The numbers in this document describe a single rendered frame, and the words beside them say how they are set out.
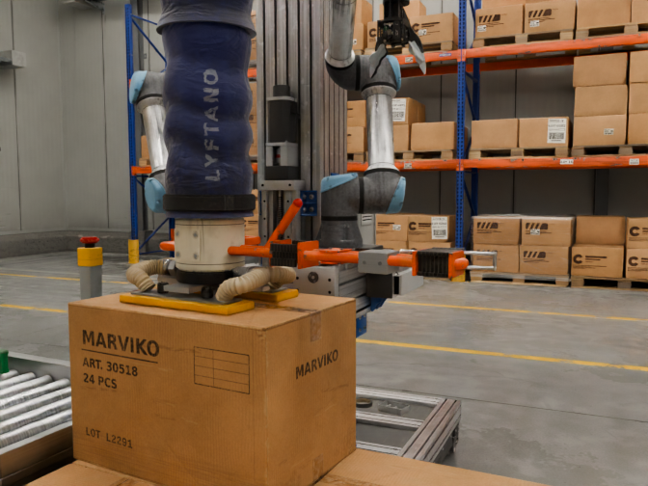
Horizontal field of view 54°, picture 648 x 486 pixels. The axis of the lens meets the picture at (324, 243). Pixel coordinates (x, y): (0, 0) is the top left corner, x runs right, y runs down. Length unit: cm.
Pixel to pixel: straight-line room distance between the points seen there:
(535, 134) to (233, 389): 744
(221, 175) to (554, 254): 719
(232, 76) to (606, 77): 727
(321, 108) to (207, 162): 80
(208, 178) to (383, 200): 67
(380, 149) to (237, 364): 95
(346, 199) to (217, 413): 84
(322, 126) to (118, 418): 117
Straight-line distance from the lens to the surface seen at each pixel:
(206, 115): 153
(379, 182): 200
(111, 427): 168
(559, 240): 845
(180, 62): 156
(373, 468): 166
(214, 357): 140
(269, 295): 159
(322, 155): 223
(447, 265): 128
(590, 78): 857
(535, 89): 993
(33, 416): 219
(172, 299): 155
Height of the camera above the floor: 122
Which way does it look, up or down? 5 degrees down
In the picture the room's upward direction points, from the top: straight up
